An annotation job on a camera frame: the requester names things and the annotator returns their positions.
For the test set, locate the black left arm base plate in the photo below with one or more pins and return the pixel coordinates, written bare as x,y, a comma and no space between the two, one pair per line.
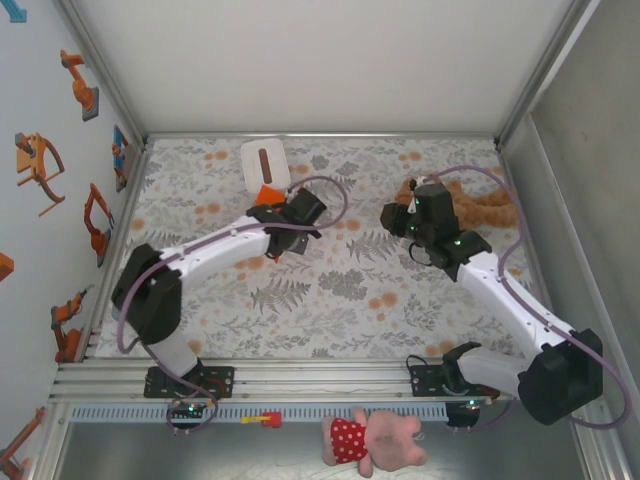
225,382

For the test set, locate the aluminium frame post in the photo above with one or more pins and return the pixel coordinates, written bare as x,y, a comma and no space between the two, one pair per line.
101,65
547,65

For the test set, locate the orange claw gripper sticker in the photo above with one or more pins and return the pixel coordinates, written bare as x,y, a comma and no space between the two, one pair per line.
30,160

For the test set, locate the small circuit board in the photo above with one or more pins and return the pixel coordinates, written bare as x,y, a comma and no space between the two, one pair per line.
472,404
189,411

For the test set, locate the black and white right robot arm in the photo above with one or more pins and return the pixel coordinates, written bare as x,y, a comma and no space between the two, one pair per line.
560,380

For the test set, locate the pink pig plush red dress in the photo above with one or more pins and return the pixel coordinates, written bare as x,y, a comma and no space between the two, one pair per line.
385,440

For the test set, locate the thin aluminium frame rail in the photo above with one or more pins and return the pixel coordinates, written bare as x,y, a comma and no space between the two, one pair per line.
320,135

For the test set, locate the white tissue box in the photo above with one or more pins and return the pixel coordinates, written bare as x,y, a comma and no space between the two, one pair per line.
250,167

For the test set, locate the blue wall sticker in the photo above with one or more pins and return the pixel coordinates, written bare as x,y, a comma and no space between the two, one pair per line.
17,12

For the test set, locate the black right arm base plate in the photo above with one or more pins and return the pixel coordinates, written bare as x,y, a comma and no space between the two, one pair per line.
422,382

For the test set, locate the aluminium rail beam with grooves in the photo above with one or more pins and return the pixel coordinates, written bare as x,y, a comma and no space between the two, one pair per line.
325,385

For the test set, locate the orange cube sticker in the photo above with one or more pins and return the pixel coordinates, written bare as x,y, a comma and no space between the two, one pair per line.
5,267

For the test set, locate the red and yellow clip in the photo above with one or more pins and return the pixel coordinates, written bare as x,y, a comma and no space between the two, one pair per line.
272,420

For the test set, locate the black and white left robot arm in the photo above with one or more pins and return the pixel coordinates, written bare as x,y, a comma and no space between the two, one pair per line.
150,295

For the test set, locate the blue and orange sticker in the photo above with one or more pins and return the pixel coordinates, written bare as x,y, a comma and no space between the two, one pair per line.
120,150

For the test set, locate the brown teddy bear plush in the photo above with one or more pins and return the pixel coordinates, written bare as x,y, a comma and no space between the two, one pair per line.
487,215

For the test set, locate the floral patterned table mat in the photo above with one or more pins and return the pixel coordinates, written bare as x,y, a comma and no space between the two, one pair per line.
300,325

